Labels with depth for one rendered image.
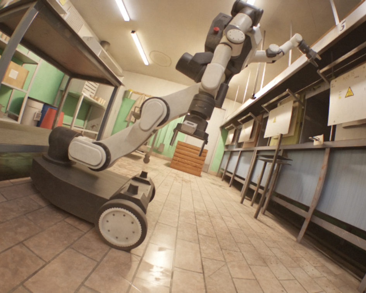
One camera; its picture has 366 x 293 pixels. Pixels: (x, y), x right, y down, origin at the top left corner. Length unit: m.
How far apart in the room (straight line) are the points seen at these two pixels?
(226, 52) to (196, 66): 0.22
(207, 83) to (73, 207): 0.72
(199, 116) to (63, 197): 0.64
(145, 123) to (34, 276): 0.70
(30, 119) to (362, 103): 3.88
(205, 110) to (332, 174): 1.20
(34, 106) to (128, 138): 2.60
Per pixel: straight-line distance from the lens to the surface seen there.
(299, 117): 2.08
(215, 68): 0.66
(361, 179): 1.36
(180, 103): 0.83
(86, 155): 0.84
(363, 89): 1.35
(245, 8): 0.98
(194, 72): 0.90
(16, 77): 2.95
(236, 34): 0.78
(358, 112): 1.30
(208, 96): 0.63
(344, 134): 1.49
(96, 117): 5.22
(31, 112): 3.25
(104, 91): 5.16
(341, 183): 1.46
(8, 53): 0.84
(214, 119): 5.60
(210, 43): 0.99
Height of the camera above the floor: 0.43
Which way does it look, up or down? 1 degrees up
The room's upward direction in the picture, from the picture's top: 18 degrees clockwise
